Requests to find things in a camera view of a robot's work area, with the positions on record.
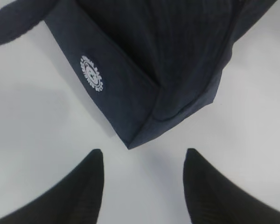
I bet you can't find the dark navy fabric lunch bag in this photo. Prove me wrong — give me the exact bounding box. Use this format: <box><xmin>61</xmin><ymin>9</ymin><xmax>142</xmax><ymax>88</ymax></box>
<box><xmin>0</xmin><ymin>0</ymin><xmax>274</xmax><ymax>149</ymax></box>

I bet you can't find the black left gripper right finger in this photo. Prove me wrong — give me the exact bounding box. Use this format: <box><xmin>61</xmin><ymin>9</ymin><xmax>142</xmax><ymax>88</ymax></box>
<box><xmin>183</xmin><ymin>148</ymin><xmax>280</xmax><ymax>224</ymax></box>

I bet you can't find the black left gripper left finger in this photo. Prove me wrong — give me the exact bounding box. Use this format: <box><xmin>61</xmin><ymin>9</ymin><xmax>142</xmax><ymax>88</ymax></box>
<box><xmin>0</xmin><ymin>149</ymin><xmax>105</xmax><ymax>224</ymax></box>

